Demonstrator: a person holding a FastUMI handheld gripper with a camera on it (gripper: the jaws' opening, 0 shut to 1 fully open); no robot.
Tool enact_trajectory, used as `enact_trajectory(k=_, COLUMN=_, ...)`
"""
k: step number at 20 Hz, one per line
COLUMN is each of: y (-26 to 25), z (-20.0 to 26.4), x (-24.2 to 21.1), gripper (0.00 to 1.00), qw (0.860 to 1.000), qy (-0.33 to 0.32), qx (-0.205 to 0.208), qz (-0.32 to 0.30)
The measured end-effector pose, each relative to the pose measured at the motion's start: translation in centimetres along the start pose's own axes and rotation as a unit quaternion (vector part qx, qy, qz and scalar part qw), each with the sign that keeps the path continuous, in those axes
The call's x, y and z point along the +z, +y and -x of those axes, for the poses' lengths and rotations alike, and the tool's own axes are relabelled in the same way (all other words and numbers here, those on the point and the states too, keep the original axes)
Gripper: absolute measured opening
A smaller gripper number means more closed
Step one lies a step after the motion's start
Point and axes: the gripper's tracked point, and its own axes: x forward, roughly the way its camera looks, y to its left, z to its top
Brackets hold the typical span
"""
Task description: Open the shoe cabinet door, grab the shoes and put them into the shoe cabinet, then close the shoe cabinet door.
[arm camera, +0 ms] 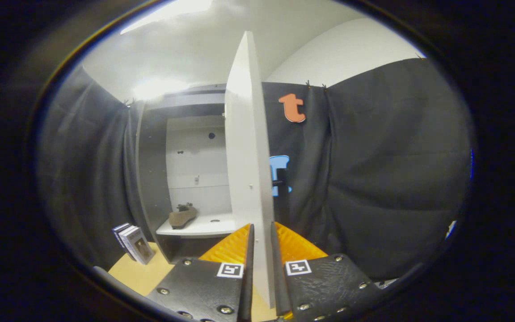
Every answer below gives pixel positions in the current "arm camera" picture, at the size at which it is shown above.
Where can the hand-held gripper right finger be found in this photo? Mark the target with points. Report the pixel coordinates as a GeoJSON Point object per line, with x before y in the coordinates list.
{"type": "Point", "coordinates": [279, 277]}

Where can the grey shoe cabinet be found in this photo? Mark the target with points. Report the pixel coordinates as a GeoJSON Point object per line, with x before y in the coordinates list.
{"type": "Point", "coordinates": [150, 179]}

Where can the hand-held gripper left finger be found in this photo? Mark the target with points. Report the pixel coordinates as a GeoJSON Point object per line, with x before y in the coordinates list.
{"type": "Point", "coordinates": [247, 277]}

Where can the stack of books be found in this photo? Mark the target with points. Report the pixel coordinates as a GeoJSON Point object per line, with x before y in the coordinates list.
{"type": "Point", "coordinates": [137, 243]}

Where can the white shoe cabinet door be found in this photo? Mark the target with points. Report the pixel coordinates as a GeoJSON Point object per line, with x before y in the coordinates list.
{"type": "Point", "coordinates": [244, 156]}

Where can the black backdrop cloth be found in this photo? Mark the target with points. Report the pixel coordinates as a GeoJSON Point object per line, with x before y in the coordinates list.
{"type": "Point", "coordinates": [373, 179]}

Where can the brown fuzzy slipper shoe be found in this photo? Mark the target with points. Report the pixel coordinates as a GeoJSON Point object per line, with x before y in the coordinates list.
{"type": "Point", "coordinates": [182, 218]}

